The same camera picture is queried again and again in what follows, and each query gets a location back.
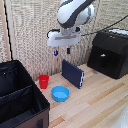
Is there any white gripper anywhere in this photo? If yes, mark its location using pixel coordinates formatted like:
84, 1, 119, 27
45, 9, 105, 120
46, 31, 81, 57

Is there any blue plastic bowl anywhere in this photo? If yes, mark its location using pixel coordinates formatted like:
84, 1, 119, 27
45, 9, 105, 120
50, 85, 71, 103

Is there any black air fryer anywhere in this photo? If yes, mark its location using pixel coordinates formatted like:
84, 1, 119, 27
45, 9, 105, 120
87, 30, 128, 80

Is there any navy blue flat board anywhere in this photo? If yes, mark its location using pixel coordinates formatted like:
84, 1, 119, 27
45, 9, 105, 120
61, 58, 85, 90

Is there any red plastic cup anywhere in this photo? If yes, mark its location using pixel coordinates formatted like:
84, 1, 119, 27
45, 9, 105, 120
37, 74, 50, 90

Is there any beige woven folding screen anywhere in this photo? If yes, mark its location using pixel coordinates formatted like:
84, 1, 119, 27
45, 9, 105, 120
0, 0, 128, 83

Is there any light grey flat tray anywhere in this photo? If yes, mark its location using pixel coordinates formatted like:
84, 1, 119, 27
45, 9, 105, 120
108, 28, 128, 36

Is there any black fabric storage bin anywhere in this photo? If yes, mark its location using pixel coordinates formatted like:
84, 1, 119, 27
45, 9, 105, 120
0, 59, 51, 128

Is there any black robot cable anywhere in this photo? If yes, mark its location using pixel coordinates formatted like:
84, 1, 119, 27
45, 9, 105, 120
79, 14, 128, 37

